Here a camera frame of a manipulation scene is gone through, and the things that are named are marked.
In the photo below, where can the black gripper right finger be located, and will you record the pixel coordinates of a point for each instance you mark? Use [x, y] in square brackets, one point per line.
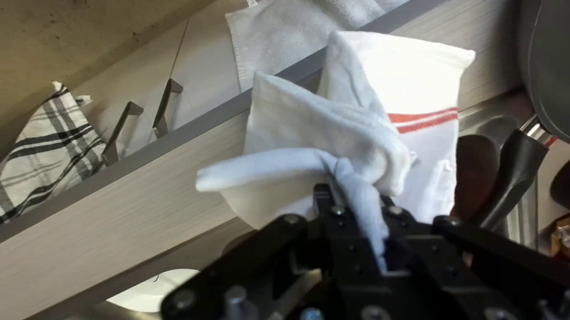
[451, 266]

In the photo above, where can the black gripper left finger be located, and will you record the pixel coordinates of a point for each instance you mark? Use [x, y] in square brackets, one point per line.
[331, 266]

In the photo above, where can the white tea towel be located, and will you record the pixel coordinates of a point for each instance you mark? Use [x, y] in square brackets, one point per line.
[308, 129]

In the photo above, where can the white terry towel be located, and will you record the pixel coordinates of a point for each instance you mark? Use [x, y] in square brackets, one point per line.
[285, 35]

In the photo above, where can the black white checkered towel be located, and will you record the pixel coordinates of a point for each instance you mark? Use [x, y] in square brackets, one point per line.
[46, 153]

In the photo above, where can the brown wooden spoon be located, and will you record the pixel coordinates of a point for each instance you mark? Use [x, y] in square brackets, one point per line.
[474, 170]

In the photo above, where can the dark frying pan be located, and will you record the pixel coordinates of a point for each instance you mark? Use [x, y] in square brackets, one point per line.
[549, 64]

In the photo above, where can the white lower cabinet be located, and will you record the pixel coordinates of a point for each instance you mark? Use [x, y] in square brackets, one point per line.
[201, 64]

